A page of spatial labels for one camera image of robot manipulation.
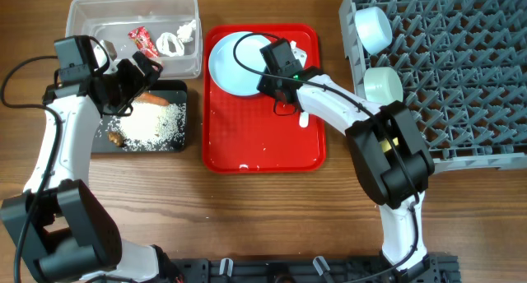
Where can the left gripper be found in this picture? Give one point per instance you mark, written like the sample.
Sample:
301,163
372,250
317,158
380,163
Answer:
139,82

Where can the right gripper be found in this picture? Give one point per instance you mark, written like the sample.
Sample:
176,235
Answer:
263,86

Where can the orange carrot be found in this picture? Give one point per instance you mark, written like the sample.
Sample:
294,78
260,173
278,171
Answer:
149,98

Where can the white plastic ring wrapper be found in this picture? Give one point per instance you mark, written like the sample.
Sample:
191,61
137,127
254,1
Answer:
170,45

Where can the white plastic spoon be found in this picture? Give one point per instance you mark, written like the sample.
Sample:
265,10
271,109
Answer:
304,120

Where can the red snack wrapper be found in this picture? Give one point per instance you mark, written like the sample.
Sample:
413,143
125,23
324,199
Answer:
143,40

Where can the white tissue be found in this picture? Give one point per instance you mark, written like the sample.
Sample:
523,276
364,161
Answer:
185,32

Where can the white rice pile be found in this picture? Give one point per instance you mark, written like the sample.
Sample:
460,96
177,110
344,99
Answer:
152,124

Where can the light blue plate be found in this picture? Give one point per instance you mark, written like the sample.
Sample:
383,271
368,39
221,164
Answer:
227,73

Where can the brown food scrap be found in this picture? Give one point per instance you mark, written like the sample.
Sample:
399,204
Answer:
116,138

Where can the mint green bowl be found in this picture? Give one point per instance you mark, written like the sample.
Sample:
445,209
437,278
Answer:
382,85

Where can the light blue rice bowl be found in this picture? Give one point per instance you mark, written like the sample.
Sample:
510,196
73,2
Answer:
373,29

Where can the yellow plastic cup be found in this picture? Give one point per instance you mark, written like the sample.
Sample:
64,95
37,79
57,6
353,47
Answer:
385,145

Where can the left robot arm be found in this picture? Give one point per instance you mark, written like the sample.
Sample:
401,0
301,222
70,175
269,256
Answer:
60,230

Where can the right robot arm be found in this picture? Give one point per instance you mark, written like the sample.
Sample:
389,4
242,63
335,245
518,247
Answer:
391,159

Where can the grey dishwasher rack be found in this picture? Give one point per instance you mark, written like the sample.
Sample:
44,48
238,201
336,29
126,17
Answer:
462,64

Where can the black plastic tray bin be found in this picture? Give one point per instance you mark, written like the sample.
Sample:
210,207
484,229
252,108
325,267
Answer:
179,98

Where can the red serving tray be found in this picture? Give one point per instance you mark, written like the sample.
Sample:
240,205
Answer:
257,135

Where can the clear plastic bin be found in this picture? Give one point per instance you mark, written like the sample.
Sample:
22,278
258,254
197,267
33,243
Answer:
111,20

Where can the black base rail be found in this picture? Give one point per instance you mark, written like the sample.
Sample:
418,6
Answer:
434,269

